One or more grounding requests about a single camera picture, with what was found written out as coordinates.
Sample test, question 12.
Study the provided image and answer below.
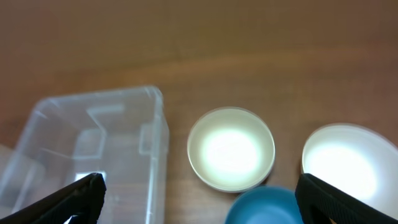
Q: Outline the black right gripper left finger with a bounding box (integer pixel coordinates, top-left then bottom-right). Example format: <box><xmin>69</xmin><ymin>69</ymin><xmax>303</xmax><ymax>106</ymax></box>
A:
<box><xmin>1</xmin><ymin>173</ymin><xmax>106</xmax><ymax>224</ymax></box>

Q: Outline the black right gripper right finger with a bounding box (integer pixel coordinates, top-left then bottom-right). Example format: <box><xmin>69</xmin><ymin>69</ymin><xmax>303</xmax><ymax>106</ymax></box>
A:
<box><xmin>295</xmin><ymin>173</ymin><xmax>397</xmax><ymax>224</ymax></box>

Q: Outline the blue bowl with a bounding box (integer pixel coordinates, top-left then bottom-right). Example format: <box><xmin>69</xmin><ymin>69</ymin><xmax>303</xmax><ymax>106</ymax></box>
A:
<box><xmin>224</xmin><ymin>186</ymin><xmax>303</xmax><ymax>224</ymax></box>

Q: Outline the white bowl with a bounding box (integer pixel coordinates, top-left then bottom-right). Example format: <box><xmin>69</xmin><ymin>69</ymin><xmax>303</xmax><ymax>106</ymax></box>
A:
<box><xmin>301</xmin><ymin>123</ymin><xmax>397</xmax><ymax>218</ymax></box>

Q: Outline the cream bowl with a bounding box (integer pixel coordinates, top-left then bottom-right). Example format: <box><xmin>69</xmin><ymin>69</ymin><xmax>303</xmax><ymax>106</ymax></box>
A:
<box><xmin>187</xmin><ymin>107</ymin><xmax>276</xmax><ymax>193</ymax></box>

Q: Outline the clear plastic storage bin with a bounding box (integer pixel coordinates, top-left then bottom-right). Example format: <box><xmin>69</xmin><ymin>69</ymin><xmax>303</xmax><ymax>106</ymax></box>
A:
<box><xmin>1</xmin><ymin>86</ymin><xmax>169</xmax><ymax>224</ymax></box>

